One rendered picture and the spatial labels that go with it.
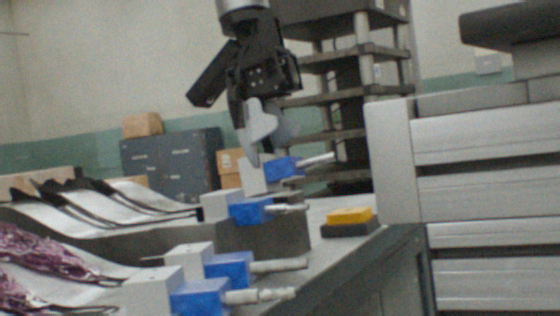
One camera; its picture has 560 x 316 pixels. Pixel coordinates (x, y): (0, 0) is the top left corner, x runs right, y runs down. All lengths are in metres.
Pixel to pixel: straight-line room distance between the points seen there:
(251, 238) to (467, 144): 0.42
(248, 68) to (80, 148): 8.65
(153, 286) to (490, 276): 0.25
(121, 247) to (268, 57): 0.31
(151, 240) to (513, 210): 0.47
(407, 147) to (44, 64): 9.48
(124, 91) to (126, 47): 0.57
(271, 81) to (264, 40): 0.07
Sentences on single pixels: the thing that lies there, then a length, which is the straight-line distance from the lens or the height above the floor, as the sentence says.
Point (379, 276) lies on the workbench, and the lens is 1.23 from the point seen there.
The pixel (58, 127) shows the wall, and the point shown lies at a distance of 9.76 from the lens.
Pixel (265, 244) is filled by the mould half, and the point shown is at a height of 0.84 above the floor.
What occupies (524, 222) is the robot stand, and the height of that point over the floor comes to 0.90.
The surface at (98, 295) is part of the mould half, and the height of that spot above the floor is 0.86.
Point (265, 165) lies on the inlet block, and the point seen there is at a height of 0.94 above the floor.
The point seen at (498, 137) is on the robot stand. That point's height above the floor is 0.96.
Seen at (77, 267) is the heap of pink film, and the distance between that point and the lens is 0.70.
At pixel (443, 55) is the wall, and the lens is 7.28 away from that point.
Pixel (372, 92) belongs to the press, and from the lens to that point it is 4.73.
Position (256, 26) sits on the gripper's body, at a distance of 0.94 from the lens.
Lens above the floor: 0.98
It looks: 3 degrees down
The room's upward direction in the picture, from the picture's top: 8 degrees counter-clockwise
